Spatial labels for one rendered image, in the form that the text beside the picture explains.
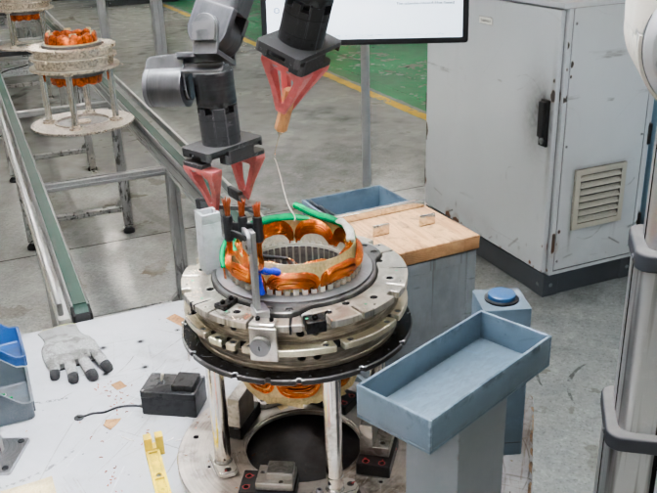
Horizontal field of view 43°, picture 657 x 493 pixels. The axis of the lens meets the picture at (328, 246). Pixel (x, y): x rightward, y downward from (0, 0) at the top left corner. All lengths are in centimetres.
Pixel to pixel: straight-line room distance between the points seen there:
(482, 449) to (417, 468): 8
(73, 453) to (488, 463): 67
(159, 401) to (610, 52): 244
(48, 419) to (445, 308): 70
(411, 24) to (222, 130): 104
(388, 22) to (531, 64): 135
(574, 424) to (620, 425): 164
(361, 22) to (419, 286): 96
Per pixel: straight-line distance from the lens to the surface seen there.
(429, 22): 214
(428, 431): 92
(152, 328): 174
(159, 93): 119
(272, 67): 105
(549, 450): 269
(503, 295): 122
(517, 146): 354
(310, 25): 101
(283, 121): 109
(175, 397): 143
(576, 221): 352
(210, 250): 117
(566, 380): 304
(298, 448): 135
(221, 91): 117
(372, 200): 161
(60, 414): 152
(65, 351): 166
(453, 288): 139
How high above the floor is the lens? 158
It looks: 23 degrees down
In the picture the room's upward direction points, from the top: 2 degrees counter-clockwise
